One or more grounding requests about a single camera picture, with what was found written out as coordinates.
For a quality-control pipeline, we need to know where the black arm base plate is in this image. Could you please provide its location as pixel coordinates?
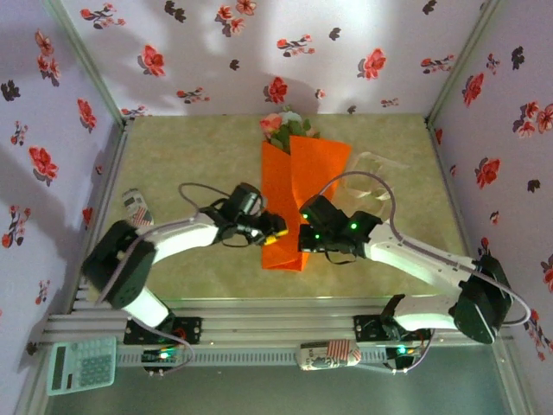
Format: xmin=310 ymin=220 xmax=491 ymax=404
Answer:
xmin=123 ymin=316 xmax=204 ymax=346
xmin=353 ymin=314 xmax=433 ymax=343

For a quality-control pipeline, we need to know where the teal calculator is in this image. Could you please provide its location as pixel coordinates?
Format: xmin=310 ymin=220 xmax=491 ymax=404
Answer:
xmin=45 ymin=336 xmax=118 ymax=397

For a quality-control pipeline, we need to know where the orange wrapping paper sheet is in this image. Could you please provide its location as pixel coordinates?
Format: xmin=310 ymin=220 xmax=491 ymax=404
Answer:
xmin=261 ymin=135 xmax=353 ymax=273

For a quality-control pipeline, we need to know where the lavender cable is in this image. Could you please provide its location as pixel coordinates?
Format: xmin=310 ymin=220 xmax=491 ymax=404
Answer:
xmin=319 ymin=171 xmax=531 ymax=375
xmin=95 ymin=182 xmax=229 ymax=375

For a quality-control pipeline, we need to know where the white printed ribbon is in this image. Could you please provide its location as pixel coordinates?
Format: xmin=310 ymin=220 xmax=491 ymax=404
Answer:
xmin=344 ymin=150 xmax=410 ymax=217

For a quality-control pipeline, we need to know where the white slotted cable duct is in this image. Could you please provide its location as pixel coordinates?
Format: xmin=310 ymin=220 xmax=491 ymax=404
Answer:
xmin=115 ymin=347 xmax=390 ymax=369

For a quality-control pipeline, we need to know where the aluminium frame cross rail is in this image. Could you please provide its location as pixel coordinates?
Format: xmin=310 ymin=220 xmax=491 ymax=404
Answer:
xmin=41 ymin=297 xmax=513 ymax=347

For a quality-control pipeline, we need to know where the aluminium corner post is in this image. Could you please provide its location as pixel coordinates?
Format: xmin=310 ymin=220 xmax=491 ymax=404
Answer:
xmin=424 ymin=0 xmax=506 ymax=129
xmin=42 ymin=0 xmax=133 ymax=129

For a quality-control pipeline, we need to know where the aluminium side rail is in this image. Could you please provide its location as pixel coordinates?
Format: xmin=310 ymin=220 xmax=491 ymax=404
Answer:
xmin=67 ymin=124 xmax=133 ymax=315
xmin=425 ymin=120 xmax=492 ymax=310

